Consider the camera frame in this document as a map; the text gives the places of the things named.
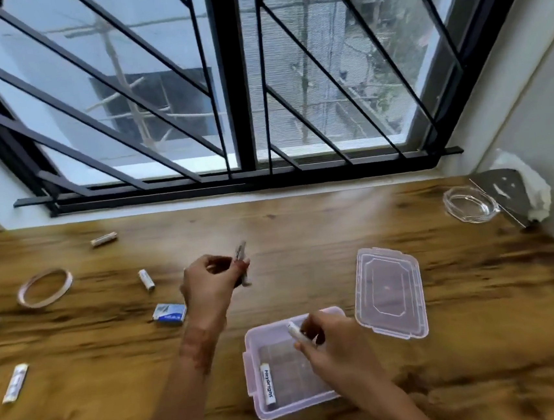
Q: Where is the white battery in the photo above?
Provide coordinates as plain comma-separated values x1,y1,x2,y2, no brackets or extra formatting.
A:
138,268,157,294
0,363,33,405
287,319,316,349
89,231,119,249
258,361,277,408

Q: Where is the small dark metal clip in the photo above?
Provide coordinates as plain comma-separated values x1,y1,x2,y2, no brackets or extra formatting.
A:
230,240,254,289

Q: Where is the black metal window grille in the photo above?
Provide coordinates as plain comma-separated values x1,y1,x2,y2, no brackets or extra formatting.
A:
0,0,480,223

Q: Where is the person's right forearm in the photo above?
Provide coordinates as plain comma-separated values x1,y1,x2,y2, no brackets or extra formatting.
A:
344,366,442,420

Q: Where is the clear plastic box lid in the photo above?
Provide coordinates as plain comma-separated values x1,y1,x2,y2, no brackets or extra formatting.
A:
348,242,430,346

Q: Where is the person's left forearm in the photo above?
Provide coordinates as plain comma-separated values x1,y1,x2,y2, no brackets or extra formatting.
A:
122,320,239,420

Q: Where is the clear plastic storage box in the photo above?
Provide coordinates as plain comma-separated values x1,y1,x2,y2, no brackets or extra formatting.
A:
239,303,371,420

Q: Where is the person's left hand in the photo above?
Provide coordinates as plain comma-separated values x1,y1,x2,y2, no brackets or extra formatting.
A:
177,250,258,335

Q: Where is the grey metal bracket plate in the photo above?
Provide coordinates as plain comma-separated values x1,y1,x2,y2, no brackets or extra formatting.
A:
468,165,541,234

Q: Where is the small blue white carton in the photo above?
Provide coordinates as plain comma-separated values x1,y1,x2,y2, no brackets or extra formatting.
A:
150,301,189,328

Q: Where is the black window frame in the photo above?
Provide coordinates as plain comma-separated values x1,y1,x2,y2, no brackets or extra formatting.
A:
0,0,554,223

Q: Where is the white crumpled cloth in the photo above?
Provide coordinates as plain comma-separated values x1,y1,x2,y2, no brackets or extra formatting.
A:
488,144,554,226

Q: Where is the clear glass dish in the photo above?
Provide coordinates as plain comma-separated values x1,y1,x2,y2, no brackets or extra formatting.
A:
441,182,501,227

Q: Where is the person's right hand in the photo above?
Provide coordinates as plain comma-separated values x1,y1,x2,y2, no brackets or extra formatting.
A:
290,305,382,402

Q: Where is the clear tape roll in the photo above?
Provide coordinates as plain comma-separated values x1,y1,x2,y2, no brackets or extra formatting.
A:
15,267,76,311

